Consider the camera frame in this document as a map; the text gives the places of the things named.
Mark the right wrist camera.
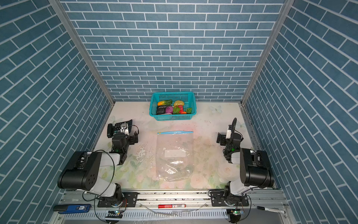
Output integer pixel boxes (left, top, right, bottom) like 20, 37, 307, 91
226, 125, 232, 139

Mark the yellow toy potato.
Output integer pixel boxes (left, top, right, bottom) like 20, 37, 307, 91
173, 100, 185, 107

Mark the green toy leaf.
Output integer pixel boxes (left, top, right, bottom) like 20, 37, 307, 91
172, 106, 181, 114
186, 108, 193, 114

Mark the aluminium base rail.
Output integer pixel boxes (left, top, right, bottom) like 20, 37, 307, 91
50, 189, 295, 224

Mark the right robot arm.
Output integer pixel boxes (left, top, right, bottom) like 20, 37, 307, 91
208, 130, 274, 207

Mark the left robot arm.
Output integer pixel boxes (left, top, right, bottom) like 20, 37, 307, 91
57, 132, 139, 208

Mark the clear zip top bag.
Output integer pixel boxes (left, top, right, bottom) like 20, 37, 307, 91
155, 131, 194, 182

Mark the black white marker pen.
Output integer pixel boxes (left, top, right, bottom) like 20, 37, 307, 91
257, 206, 286, 214

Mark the blue black handheld device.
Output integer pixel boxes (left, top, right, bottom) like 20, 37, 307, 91
53, 204, 91, 214

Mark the red toy pepper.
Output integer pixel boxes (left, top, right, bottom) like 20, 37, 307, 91
177, 105, 184, 113

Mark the purple toy onion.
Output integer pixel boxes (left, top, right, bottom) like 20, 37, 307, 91
165, 106, 173, 114

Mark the red marker pen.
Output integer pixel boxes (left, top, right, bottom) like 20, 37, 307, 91
158, 204, 186, 209

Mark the orange green toy cucumber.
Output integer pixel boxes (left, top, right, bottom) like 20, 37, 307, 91
157, 100, 172, 106

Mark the teal plastic basket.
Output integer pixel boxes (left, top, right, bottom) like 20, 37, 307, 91
149, 91, 197, 121

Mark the black toy eggplant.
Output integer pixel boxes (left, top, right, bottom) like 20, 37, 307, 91
156, 105, 167, 115

